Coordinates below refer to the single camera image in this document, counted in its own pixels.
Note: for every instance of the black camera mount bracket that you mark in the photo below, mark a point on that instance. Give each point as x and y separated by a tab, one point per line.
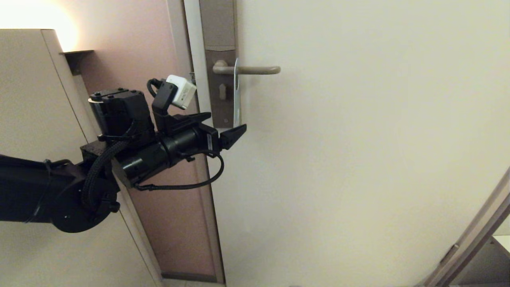
163	115

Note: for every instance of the blue and white door hanger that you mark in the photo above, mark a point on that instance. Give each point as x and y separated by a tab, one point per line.
237	107

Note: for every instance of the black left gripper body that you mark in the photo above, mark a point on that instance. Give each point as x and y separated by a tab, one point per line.
191	143

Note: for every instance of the small brown frame hinge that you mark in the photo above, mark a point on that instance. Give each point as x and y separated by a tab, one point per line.
450	253

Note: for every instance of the dark baseboard strip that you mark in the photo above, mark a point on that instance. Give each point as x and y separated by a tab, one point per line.
187	277

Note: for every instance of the brown metal lock plate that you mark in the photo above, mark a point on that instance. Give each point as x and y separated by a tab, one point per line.
219	28

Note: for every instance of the brown wooden side frame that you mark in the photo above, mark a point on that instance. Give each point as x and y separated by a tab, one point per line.
470	239

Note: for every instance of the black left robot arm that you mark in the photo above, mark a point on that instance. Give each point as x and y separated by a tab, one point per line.
40	191

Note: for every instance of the beige keyhole cover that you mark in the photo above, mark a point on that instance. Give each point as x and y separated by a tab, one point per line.
222	91

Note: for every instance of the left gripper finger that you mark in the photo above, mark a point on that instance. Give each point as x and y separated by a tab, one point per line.
229	139

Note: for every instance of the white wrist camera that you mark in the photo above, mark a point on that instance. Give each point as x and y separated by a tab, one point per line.
181	91

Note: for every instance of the beige door frame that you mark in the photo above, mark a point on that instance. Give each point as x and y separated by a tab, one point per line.
209	223

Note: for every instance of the beige cabinet panel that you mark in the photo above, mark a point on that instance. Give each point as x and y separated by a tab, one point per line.
32	99

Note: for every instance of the white room door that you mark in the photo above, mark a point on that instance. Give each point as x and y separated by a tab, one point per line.
358	159

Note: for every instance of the dark wall light ledge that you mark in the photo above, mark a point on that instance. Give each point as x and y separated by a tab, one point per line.
77	59

